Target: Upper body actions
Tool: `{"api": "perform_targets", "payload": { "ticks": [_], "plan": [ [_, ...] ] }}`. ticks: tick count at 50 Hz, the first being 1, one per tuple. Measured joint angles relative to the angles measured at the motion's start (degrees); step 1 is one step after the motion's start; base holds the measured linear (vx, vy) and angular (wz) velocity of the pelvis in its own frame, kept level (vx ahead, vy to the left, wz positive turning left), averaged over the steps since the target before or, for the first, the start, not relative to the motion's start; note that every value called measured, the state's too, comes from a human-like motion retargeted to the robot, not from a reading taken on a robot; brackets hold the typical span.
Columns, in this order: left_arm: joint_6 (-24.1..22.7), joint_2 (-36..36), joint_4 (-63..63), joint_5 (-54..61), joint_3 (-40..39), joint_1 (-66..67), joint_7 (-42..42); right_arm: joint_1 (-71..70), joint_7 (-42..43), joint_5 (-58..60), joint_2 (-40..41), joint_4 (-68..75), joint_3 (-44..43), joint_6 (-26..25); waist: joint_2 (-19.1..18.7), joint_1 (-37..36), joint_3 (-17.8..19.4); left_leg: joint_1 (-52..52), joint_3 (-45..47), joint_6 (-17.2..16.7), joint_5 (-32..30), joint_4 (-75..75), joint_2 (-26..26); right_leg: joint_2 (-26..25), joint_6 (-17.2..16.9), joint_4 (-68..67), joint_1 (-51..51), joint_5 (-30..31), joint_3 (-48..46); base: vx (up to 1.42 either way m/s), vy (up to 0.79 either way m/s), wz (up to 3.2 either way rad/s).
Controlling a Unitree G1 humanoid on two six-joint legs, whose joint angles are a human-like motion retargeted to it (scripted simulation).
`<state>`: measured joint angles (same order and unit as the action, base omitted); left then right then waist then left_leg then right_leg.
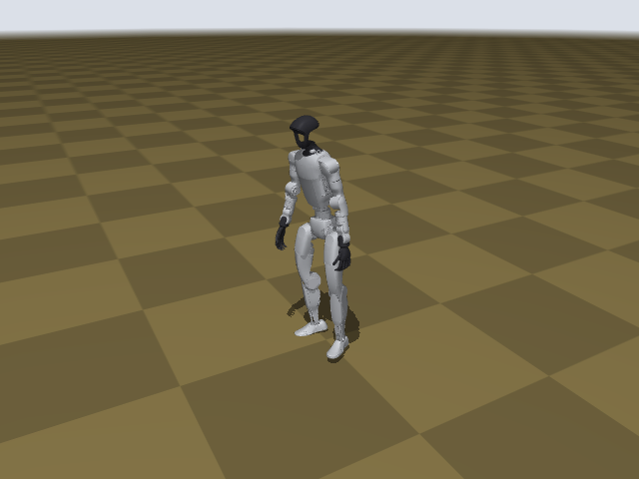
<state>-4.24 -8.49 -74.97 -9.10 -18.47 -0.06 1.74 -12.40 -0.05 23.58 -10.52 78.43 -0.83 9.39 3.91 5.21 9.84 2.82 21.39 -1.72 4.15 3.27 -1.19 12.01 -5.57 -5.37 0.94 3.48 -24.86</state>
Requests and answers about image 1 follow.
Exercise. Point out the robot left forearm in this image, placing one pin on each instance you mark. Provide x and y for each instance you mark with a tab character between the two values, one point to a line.
342	227

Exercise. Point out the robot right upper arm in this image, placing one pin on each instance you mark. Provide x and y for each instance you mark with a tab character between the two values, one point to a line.
294	186

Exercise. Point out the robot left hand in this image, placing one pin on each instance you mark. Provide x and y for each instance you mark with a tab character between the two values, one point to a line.
343	255

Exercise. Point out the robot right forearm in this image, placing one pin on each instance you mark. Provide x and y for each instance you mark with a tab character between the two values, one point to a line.
289	207

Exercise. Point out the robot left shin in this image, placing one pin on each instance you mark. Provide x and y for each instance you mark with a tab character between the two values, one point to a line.
338	311

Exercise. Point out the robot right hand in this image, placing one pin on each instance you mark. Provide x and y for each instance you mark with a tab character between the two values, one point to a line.
281	233

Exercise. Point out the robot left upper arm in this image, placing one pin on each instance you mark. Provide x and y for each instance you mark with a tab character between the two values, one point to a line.
330	168

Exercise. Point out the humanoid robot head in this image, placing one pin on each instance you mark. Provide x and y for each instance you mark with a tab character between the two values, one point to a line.
304	125

